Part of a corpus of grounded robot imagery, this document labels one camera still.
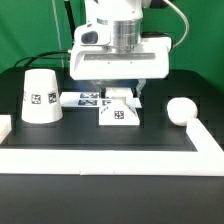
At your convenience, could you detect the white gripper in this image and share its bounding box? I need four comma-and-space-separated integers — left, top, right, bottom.
70, 23, 172, 97

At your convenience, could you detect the white lamp base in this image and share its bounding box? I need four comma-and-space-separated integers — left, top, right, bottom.
99, 87, 141, 126

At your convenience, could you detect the white L-shaped border frame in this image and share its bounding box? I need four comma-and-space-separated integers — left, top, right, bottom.
0, 118, 224, 176

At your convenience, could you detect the grey cable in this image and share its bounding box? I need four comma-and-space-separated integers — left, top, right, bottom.
162, 0, 190, 48

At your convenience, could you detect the black cable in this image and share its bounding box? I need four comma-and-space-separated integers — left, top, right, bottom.
13, 49, 72, 68

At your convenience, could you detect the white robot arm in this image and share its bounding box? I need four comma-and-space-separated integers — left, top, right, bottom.
70, 0, 172, 95

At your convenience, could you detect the white marker board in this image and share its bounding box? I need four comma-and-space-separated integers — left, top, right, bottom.
59, 91, 143, 109

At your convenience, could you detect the white block left edge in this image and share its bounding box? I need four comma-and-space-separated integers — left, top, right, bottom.
0, 115, 12, 144

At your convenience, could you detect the white lamp bulb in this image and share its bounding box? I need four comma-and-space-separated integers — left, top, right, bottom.
167, 97, 198, 126

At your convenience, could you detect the white lamp shade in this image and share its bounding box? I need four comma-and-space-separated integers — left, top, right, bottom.
21, 69, 63, 124

